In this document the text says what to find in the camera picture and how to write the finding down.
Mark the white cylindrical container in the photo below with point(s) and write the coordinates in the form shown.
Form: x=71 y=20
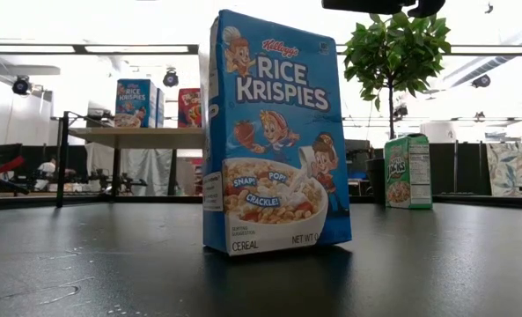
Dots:
x=438 y=132

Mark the black background equipment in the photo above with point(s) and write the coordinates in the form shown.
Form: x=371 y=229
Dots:
x=126 y=182

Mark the wooden shelf with black legs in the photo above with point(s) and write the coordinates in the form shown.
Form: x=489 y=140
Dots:
x=146 y=137

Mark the white cloth cover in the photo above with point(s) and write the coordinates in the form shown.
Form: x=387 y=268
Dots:
x=141 y=169

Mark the floral patterned screen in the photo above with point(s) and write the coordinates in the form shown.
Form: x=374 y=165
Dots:
x=511 y=169

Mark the black table mat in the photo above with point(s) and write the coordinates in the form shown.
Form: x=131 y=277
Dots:
x=111 y=273

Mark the person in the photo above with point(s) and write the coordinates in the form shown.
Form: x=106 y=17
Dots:
x=47 y=169

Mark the green leafy plant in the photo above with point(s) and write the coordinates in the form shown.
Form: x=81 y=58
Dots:
x=397 y=48

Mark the red bar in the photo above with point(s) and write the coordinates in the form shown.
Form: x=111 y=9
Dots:
x=9 y=164

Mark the black curved bar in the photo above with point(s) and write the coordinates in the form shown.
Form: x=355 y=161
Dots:
x=5 y=182

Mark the black partition panel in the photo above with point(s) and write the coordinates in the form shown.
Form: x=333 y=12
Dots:
x=467 y=169

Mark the red Froot Loops cereal box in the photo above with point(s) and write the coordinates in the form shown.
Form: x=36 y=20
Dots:
x=189 y=108

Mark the green Apple Jacks cereal box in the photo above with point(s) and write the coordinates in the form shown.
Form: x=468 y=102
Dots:
x=408 y=176

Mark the black ceiling spotlight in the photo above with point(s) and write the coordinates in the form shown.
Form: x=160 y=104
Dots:
x=480 y=80
x=170 y=78
x=21 y=85

